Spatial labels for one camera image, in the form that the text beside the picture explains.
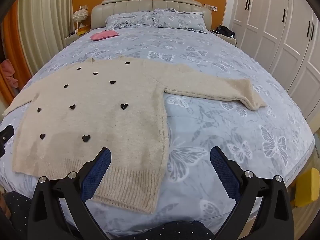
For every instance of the beige sweater with black hearts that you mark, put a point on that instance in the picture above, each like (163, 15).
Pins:
(118, 104)

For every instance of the pink hanging clothes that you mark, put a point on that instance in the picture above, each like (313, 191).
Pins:
(9, 72)

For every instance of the nightstand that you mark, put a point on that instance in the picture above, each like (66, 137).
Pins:
(71, 38)
(230, 40)

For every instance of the left nightstand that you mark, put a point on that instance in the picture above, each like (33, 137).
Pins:
(71, 38)

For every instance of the left butterfly pillow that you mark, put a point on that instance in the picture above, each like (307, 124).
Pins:
(130, 20)

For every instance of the grey butterfly bedspread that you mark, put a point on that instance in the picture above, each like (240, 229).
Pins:
(275, 140)

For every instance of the black bag on nightstand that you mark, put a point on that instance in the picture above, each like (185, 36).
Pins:
(225, 31)

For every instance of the dark dotted trousers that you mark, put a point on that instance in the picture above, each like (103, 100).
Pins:
(16, 208)

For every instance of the right nightstand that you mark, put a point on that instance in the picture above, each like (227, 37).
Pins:
(230, 40)

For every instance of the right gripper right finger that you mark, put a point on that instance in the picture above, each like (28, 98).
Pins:
(274, 219)

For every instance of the yellow stool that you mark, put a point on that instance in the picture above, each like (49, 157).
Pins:
(307, 188)

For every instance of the white wardrobe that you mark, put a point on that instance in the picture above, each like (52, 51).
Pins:
(283, 36)

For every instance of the beige padded headboard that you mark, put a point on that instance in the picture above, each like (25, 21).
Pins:
(110, 7)

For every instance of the white fluffy table lamp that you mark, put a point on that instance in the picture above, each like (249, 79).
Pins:
(79, 16)

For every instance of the pink folded cloth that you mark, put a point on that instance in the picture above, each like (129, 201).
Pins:
(104, 35)

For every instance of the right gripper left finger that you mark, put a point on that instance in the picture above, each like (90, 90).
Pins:
(46, 219)

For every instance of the cream pleated curtain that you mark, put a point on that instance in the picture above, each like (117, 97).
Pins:
(43, 27)

